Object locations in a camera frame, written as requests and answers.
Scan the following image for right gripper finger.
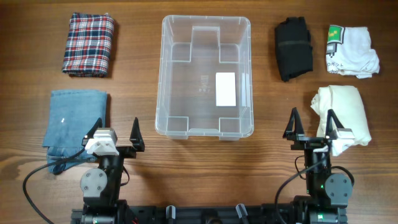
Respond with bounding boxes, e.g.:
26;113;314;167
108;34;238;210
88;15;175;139
325;109;344;136
282;108;305;139

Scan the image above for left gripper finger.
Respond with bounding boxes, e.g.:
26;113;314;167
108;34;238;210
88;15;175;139
85;118;103;139
129;117;145;147

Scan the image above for blue denim jeans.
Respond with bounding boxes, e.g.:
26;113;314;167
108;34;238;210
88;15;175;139
42;90;108;175

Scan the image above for cream white cloth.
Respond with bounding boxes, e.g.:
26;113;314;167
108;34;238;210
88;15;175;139
311;85;371;146

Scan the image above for red plaid shirt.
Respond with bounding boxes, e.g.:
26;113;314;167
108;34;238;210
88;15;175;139
62;12;115;78

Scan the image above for black garment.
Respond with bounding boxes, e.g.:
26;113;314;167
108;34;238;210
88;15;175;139
275;17;313;82

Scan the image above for white printed t-shirt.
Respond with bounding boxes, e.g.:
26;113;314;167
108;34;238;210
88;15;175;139
326;25;380;79

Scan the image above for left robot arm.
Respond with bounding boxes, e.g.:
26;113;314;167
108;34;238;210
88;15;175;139
72;118;145;224

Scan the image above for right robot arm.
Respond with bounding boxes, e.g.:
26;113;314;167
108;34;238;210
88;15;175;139
274;108;354;223

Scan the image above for clear plastic storage bin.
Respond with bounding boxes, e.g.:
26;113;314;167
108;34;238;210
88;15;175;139
155;15;254;141

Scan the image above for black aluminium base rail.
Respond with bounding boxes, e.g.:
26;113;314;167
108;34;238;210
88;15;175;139
70;203;348;224

